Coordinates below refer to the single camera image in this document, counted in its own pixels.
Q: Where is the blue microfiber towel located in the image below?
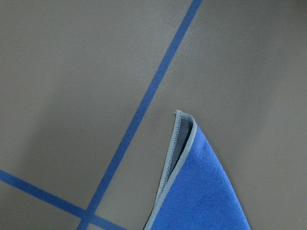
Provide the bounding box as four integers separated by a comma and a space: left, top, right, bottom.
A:
145, 110, 250, 230

